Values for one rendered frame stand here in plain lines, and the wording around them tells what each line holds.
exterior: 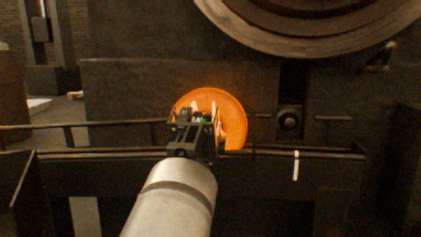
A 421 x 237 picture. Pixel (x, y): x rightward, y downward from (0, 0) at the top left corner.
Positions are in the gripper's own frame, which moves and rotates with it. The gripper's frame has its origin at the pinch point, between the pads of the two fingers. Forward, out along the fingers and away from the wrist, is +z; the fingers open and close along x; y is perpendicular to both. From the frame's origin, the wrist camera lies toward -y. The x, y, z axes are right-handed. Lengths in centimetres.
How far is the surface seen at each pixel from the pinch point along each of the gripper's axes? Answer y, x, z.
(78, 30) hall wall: -106, 438, 600
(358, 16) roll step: 18.8, -23.9, -0.9
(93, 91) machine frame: 2.4, 27.9, 6.4
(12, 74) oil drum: -53, 214, 159
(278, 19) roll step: 18.7, -12.4, -1.0
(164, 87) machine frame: 3.3, 10.4, 6.7
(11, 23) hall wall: -82, 632, 607
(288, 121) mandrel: -4.0, -16.7, 5.8
